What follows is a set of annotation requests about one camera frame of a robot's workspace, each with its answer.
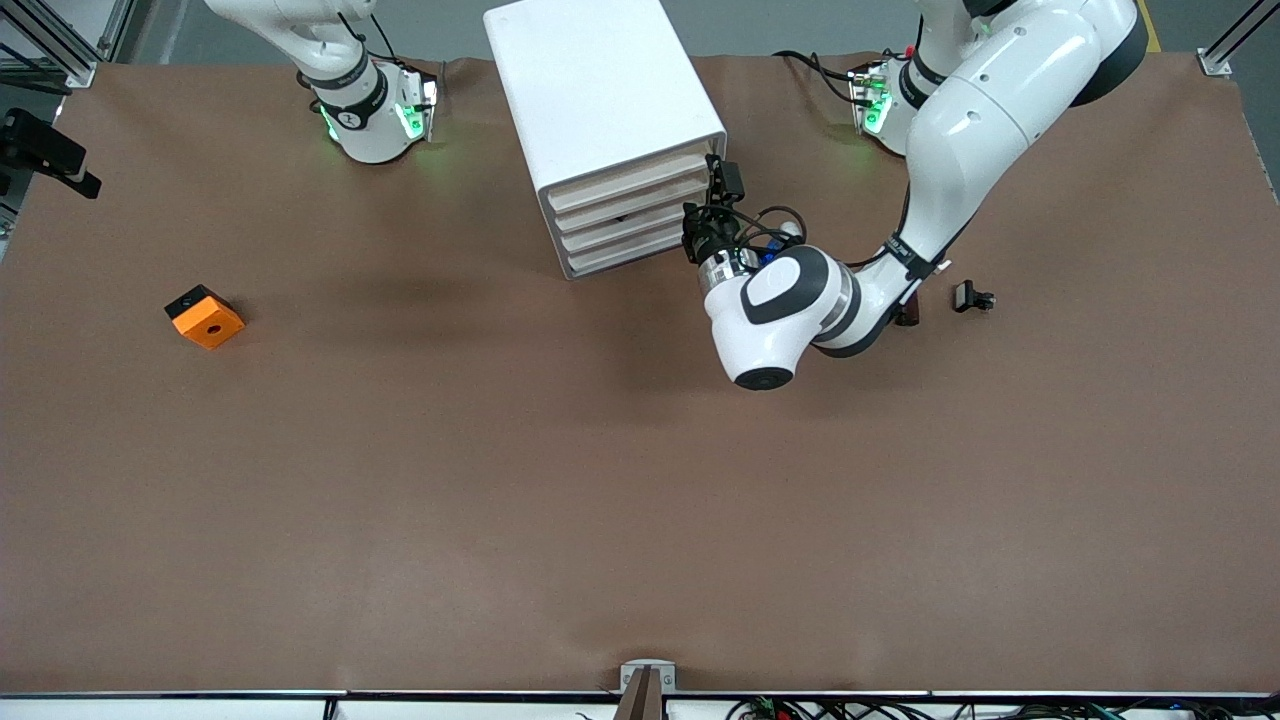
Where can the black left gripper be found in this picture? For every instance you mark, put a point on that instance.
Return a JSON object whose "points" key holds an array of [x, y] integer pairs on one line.
{"points": [[708, 241]]}

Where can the aluminium profile frame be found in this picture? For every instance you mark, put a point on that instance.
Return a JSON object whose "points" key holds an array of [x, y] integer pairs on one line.
{"points": [[1215, 62], [75, 68]]}

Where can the white drawer cabinet shell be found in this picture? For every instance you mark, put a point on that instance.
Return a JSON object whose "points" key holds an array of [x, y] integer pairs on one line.
{"points": [[590, 90]]}

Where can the black square push button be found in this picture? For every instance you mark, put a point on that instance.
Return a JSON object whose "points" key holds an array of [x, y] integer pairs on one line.
{"points": [[966, 296]]}

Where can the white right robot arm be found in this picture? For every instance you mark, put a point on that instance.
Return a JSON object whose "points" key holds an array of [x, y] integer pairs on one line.
{"points": [[360, 130]]}

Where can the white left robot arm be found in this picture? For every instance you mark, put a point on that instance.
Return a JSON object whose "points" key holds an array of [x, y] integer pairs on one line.
{"points": [[960, 150]]}

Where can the brown cylinder part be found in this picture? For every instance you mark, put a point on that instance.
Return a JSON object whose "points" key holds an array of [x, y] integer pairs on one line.
{"points": [[908, 317]]}

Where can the grey metal bracket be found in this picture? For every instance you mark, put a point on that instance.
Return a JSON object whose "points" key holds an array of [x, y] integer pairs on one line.
{"points": [[648, 668]]}

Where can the orange and black button box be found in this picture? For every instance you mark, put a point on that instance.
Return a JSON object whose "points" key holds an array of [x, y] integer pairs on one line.
{"points": [[210, 325]]}

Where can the white table edge rail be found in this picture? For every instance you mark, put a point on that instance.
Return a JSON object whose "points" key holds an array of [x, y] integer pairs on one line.
{"points": [[150, 710]]}

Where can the black clamp device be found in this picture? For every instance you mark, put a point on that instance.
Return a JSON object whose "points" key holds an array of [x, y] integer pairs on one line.
{"points": [[45, 150]]}

